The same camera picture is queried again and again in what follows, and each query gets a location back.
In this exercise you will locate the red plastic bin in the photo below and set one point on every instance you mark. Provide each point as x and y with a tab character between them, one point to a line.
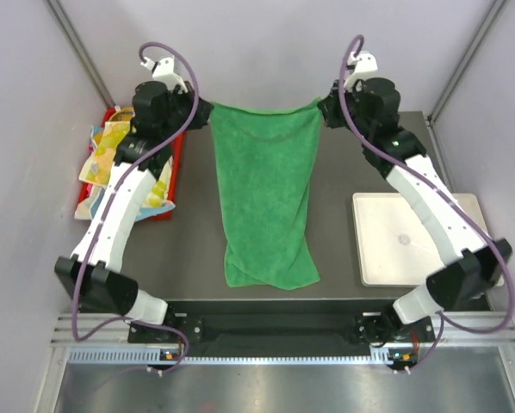
163	212

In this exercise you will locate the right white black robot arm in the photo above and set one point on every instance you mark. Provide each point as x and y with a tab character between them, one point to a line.
473	262

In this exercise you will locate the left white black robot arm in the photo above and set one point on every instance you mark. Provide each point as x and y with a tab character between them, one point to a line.
91	274

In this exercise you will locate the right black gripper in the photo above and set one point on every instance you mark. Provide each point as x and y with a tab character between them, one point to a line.
329	107

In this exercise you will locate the white square tray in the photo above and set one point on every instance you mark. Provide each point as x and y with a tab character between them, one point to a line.
400	247

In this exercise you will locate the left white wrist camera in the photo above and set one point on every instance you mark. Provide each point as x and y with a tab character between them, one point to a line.
163	71

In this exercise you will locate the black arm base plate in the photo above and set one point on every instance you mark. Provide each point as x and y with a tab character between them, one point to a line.
288	326

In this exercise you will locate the aluminium frame rail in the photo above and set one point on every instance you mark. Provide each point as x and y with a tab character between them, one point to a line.
461	329

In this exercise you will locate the aluminium corner post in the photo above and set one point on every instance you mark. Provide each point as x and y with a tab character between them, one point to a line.
472	47
67	28

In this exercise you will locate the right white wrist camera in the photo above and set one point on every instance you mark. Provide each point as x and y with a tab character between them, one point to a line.
359	68

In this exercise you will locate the left aluminium corner post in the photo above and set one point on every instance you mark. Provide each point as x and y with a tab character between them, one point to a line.
67	28

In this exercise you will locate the yellow green patterned towel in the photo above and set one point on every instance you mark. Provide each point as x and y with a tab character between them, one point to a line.
162	193

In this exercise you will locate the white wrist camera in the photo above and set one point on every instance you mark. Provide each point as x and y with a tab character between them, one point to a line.
359	68
163	71

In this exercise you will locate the blue patterned towel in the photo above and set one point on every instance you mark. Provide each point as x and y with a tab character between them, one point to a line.
96	170

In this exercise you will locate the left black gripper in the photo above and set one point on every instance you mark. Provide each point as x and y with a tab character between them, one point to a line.
201	115

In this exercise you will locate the right aluminium corner post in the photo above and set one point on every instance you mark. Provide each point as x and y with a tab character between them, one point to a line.
472	47

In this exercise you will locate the green microfiber towel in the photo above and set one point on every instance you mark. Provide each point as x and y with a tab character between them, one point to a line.
264	162

